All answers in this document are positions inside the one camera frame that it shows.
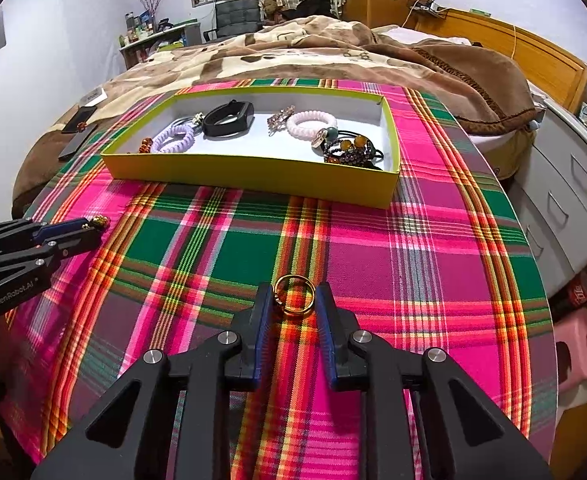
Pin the small amber bead ornament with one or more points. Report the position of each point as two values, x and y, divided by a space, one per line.
99 221

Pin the brown teddy bear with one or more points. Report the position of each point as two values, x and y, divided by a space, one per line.
273 6

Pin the black bag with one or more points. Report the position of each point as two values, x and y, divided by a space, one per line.
316 4

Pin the pink plastic stool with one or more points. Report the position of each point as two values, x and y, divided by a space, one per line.
581 345

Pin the brown plush blanket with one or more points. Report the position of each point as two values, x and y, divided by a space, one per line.
298 45

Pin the pink plaid cloth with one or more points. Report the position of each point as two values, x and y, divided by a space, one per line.
423 260

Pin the white drawer dresser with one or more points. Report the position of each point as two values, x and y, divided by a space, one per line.
563 195

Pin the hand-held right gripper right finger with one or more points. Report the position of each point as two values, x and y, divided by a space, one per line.
325 340

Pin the red label soda bottle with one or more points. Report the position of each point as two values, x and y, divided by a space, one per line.
578 292

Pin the small wall shelf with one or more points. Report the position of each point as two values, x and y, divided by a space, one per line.
428 9

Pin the white cluttered desk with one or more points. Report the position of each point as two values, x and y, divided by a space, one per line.
158 42

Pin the black office chair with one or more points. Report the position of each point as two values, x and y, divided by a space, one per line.
236 15

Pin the white pillow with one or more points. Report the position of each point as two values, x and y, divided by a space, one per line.
413 35

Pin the yellow cardboard box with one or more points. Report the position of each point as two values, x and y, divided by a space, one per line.
253 175

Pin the silver hair clip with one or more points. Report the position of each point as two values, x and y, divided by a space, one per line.
279 119

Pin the wooden bed headboard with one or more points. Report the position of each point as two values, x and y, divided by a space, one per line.
548 55

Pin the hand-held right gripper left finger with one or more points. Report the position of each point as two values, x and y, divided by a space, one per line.
264 340

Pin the black smartphone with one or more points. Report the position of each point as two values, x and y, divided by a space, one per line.
76 142
79 119

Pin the black wristband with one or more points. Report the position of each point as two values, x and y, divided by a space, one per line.
226 122

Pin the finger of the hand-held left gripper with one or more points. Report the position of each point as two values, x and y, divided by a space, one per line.
73 245
63 226

